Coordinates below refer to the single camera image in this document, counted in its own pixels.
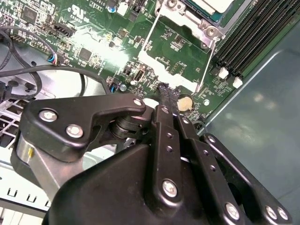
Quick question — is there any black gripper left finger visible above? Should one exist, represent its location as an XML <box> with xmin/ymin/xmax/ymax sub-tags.
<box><xmin>10</xmin><ymin>84</ymin><xmax>186</xmax><ymax>207</ymax></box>

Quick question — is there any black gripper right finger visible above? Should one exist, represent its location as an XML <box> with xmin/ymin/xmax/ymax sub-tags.
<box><xmin>169</xmin><ymin>88</ymin><xmax>293</xmax><ymax>225</ymax></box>

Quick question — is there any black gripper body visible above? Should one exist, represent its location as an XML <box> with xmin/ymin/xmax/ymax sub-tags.
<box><xmin>45</xmin><ymin>143</ymin><xmax>223</xmax><ymax>225</ymax></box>

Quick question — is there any metal socket cover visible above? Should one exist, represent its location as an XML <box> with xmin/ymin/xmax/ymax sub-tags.
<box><xmin>137</xmin><ymin>7</ymin><xmax>222</xmax><ymax>93</ymax></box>

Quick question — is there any silver CPU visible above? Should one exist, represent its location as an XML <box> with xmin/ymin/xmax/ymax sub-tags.
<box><xmin>181</xmin><ymin>0</ymin><xmax>235</xmax><ymax>24</ymax></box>

